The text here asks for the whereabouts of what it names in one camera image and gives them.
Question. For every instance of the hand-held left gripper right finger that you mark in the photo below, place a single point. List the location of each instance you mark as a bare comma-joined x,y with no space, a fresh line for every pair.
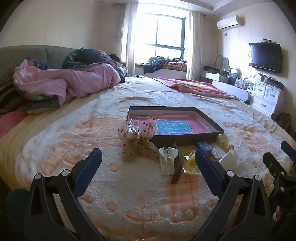
207,171

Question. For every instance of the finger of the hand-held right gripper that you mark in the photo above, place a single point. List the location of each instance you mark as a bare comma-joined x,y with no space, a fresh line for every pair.
289,148
275,166

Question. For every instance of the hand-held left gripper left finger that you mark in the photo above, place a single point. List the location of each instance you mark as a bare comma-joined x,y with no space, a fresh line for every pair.
91,166

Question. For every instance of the dark box with pink inside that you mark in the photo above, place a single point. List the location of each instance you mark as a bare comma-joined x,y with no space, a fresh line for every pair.
185,139

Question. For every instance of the white cloud-shaped hair claw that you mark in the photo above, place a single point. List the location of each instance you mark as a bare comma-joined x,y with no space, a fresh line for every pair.
167,162

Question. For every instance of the polka-dot mesh hair bow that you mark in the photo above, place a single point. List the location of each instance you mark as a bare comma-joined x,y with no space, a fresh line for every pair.
138,143

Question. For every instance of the person's right hand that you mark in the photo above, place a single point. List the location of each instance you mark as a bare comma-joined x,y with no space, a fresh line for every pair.
277,216

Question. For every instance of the small white box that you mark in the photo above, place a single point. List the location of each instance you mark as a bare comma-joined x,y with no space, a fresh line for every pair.
227,158

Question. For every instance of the small dark blue box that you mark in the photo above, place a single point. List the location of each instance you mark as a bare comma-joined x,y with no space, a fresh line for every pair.
205,146

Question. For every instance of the dark brown bag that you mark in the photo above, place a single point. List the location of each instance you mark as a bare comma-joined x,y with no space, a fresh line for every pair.
282,122

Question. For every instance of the brown hair clip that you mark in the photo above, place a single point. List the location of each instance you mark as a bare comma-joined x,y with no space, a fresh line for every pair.
177,166

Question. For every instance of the clear bag with clips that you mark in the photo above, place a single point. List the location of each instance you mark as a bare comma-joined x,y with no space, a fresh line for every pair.
224,141

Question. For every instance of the blue printed card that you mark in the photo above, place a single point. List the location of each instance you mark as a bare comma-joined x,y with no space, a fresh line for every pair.
173,127

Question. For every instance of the white drawer dresser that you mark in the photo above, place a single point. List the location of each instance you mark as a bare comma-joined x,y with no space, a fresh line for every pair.
266,97

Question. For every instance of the black set-top box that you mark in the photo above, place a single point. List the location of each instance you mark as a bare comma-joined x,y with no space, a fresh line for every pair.
274,83

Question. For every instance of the pink and yellow blanket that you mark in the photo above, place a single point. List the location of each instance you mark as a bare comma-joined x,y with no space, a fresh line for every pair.
198,89

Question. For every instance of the white rounded desk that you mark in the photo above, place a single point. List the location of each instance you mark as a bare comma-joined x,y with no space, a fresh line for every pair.
229,89

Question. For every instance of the pink floral quilt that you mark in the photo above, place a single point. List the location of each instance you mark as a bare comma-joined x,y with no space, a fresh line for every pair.
69,81

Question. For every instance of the striped dark pillow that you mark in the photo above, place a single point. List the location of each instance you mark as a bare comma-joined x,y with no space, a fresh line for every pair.
9,95

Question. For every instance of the orange floral bedding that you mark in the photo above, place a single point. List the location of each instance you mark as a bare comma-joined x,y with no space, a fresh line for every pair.
175,64

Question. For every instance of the dark blue clothes pile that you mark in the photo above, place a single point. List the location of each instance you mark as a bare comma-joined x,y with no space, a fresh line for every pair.
153,63

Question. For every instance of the sheer white curtain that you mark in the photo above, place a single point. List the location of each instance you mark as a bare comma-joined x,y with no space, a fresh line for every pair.
129,46
195,46

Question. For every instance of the grey headboard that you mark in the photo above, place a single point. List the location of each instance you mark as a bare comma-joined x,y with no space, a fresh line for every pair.
23,55

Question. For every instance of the white air conditioner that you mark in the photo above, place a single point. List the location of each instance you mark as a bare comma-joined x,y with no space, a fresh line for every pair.
229,22

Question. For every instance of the window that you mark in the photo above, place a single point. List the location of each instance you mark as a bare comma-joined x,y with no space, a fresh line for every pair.
166,30

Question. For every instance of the black wall television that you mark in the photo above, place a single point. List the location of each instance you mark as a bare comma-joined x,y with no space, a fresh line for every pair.
266,56

